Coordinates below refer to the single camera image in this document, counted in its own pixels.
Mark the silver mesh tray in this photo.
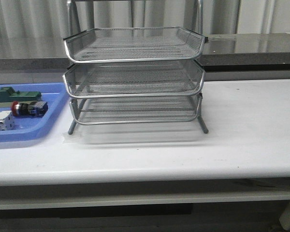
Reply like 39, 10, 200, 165
63, 26, 206, 64
63, 60, 205, 99
70, 95, 200, 125

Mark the red emergency stop button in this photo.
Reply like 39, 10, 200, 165
11, 101, 48, 117

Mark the blue plastic tray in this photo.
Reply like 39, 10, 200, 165
0, 83, 68, 142

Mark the dark grey back counter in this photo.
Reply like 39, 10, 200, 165
0, 33, 290, 72

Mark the white circuit breaker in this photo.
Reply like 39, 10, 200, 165
0, 111, 15, 131

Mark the green terminal block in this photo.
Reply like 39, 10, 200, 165
0, 87, 42, 103

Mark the silver metal rack frame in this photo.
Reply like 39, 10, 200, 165
65, 0, 209, 135

